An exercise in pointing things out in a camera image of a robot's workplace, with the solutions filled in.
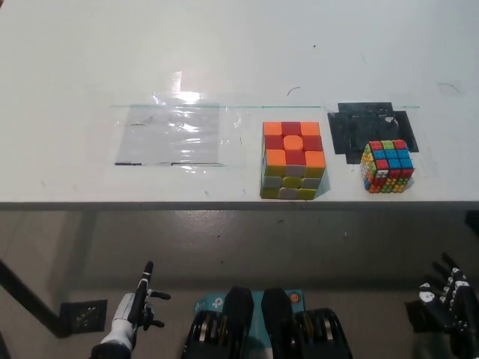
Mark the large orange red puzzle cube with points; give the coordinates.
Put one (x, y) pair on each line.
(293, 157)

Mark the black ribbed robot body block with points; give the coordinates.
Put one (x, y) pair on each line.
(299, 329)
(224, 329)

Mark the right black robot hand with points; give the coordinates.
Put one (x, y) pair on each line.
(458, 306)

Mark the black floor tape patch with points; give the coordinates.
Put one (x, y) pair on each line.
(84, 316)
(415, 318)

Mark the black diagonal table leg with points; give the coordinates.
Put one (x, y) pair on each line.
(30, 299)

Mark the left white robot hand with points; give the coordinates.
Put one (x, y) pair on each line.
(125, 312)

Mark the black tape patch on desk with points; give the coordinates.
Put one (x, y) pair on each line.
(355, 129)

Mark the small studded multicolour puzzle cube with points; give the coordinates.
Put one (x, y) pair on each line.
(389, 161)

